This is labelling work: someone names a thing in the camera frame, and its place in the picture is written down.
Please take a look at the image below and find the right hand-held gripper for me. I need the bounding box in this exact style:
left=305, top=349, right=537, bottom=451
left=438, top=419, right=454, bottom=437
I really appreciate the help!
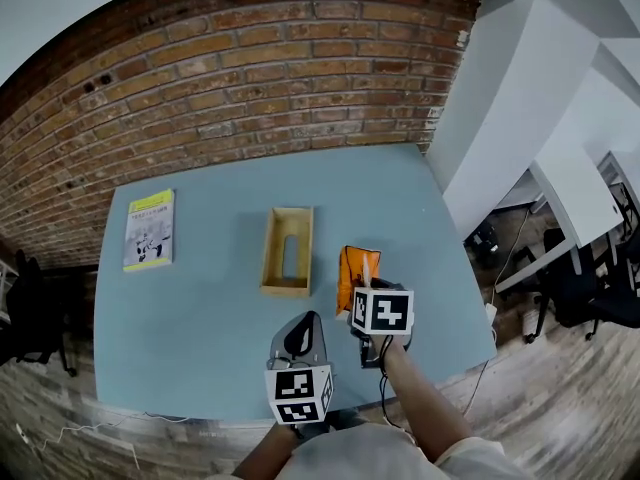
left=348, top=277, right=416, bottom=370

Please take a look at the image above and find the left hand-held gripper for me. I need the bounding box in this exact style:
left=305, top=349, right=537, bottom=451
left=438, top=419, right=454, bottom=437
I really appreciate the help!
left=264, top=310, right=335, bottom=426

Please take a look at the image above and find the orange pack of tissues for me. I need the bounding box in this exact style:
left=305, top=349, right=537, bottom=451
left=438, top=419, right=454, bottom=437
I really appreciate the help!
left=335, top=245, right=383, bottom=317

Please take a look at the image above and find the wooden tissue holder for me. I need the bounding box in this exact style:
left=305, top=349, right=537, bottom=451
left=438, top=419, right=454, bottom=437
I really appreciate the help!
left=259, top=206, right=316, bottom=299

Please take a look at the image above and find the person's left forearm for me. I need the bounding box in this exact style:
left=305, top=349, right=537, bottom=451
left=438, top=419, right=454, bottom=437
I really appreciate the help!
left=231, top=421, right=302, bottom=480

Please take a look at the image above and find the person's right forearm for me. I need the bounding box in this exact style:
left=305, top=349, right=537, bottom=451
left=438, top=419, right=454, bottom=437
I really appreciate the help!
left=381, top=340, right=474, bottom=465

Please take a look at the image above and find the black box under desk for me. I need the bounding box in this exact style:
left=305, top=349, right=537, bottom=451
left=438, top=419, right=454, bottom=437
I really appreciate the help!
left=463, top=219, right=501, bottom=270

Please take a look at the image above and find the person's white shirt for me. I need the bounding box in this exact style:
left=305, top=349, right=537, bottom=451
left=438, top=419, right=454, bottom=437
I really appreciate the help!
left=203, top=421, right=537, bottom=480

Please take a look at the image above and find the yellow and white book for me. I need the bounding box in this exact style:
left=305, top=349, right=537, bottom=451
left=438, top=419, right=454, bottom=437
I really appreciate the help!
left=122, top=188, right=177, bottom=273

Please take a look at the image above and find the black office chair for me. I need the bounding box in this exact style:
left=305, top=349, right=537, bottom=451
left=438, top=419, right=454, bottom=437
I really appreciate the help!
left=522, top=225, right=640, bottom=345

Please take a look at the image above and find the white desk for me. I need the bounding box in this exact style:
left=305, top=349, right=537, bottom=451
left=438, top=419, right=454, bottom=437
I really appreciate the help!
left=492, top=140, right=627, bottom=295

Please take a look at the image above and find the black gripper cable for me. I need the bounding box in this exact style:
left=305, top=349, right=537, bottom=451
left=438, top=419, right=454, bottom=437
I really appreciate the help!
left=376, top=335, right=404, bottom=430

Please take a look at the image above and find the white cable with adapter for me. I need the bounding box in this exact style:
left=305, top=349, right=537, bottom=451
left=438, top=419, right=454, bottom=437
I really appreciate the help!
left=460, top=206, right=532, bottom=418

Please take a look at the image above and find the thin white floor cable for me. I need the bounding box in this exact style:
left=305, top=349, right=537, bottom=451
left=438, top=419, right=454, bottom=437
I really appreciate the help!
left=13, top=409, right=192, bottom=471

